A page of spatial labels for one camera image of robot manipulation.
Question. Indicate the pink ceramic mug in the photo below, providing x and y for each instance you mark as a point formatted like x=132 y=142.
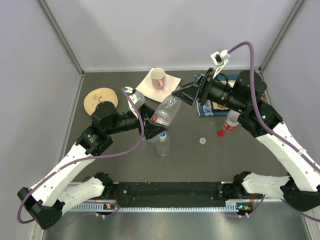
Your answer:
x=158 y=76

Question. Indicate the metal frame post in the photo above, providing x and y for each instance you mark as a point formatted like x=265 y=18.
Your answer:
x=297 y=7
x=60 y=35

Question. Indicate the clear bottle with blue cap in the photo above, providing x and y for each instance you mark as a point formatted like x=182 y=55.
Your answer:
x=162 y=144

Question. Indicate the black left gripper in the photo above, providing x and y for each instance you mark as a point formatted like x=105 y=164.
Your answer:
x=150 y=129

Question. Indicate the clear bottle with red label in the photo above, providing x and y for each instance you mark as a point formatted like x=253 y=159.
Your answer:
x=231 y=121

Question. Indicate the blue patterned placemat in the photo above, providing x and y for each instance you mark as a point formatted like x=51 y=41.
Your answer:
x=206 y=109

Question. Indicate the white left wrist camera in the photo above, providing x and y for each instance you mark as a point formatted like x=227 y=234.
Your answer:
x=136 y=96

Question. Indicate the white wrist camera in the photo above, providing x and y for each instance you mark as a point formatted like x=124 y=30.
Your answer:
x=220 y=59
x=136 y=96

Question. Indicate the white bottle cap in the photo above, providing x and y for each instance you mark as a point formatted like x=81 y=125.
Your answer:
x=202 y=140

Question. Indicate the white square plate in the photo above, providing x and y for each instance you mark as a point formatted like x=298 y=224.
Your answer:
x=146 y=88

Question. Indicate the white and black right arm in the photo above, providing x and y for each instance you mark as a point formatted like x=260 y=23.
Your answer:
x=300 y=188

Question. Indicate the red bottle cap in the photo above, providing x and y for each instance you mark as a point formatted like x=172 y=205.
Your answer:
x=220 y=133

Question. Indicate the left metal frame post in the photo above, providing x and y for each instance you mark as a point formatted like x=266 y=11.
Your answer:
x=60 y=35

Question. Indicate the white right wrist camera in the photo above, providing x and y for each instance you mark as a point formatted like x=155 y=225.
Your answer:
x=220 y=59

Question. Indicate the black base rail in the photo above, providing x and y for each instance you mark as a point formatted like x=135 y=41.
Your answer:
x=175 y=194

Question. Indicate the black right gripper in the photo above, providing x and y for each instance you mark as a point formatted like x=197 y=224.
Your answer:
x=188 y=93

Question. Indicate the grey slotted cable duct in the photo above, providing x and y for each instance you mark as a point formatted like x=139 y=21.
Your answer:
x=230 y=206

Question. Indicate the beige oval painted plate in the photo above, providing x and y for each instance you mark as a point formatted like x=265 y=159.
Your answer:
x=98 y=96

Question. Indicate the clear bottle with white cap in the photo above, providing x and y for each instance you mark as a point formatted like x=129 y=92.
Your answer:
x=166 y=111

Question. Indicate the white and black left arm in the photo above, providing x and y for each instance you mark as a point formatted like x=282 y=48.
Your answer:
x=49 y=199

